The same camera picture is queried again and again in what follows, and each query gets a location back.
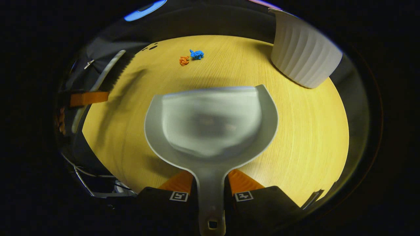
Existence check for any white ribbed garbage bin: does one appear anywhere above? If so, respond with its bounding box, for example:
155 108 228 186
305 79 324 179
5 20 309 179
268 8 343 89

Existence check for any white dustpan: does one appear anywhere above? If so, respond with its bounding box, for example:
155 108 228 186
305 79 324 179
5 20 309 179
144 84 279 236

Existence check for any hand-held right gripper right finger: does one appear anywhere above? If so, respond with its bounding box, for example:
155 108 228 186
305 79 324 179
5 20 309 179
224 169 302 235

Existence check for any small white broom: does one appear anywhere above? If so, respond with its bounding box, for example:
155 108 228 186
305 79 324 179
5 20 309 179
72 50 137 134

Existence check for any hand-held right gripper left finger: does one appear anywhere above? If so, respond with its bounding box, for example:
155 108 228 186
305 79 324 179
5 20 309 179
131 170 200 236

